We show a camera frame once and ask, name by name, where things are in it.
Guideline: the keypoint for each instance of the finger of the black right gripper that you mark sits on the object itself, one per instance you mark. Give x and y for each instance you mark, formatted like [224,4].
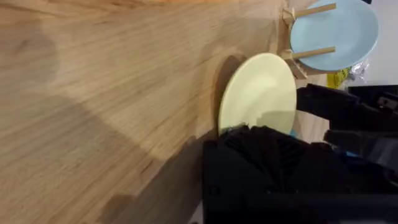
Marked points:
[332,105]
[363,146]

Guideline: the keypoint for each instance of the wooden peg rack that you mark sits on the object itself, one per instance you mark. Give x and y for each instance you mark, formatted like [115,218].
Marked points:
[293,59]

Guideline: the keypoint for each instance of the yellow packet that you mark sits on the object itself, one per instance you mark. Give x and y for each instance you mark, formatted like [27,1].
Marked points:
[337,77]

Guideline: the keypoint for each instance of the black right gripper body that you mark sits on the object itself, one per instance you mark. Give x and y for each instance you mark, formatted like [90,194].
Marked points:
[377,98]

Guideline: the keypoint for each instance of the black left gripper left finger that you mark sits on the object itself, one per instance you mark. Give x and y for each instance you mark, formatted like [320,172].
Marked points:
[248,158]

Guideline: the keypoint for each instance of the pale yellow plate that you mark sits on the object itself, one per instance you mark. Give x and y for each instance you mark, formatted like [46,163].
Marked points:
[258,90]

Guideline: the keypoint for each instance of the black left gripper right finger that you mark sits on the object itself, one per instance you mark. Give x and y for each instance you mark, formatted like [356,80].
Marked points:
[295,161]

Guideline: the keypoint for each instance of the clear crinkled plastic wrap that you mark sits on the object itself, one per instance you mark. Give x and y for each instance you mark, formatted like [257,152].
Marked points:
[359,71]

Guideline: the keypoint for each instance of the light blue plate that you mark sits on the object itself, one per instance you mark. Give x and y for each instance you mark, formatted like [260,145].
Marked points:
[339,34]

